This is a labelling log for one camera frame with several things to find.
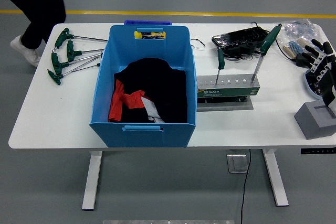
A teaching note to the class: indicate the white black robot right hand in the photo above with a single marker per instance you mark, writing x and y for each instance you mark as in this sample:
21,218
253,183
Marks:
324,77

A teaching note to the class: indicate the green grey hex key stand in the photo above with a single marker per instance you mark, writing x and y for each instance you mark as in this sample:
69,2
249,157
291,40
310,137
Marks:
225,92

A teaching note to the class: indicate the blue plastic storage box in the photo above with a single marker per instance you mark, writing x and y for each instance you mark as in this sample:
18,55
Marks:
147,137

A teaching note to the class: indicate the white tray with circuit boards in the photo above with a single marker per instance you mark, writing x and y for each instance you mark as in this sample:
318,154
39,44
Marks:
309,87

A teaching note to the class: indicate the beige blue resistor strip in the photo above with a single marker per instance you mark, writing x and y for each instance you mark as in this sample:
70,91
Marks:
292,48

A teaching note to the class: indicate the grey block with recess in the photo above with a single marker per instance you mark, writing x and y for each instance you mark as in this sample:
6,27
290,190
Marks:
309,121

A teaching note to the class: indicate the clear plastic parts bag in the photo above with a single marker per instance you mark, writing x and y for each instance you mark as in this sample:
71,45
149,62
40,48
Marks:
299,28

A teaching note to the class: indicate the black table control panel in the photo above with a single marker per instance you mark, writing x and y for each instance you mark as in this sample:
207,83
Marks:
317,151

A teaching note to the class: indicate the black plastic tray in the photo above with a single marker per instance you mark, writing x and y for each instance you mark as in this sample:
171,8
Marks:
236,40

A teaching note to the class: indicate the white table leg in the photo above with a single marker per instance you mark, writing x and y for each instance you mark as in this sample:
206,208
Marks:
92,182
275,182

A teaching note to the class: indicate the silver floor plate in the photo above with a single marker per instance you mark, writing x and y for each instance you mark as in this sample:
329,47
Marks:
236,163

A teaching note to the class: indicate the black orange garment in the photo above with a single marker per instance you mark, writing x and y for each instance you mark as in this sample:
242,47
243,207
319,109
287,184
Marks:
157,85

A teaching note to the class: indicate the dark blue plastic bin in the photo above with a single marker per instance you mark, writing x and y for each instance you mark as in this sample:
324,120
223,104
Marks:
147,22

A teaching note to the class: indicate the person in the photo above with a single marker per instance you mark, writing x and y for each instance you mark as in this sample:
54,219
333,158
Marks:
39,3

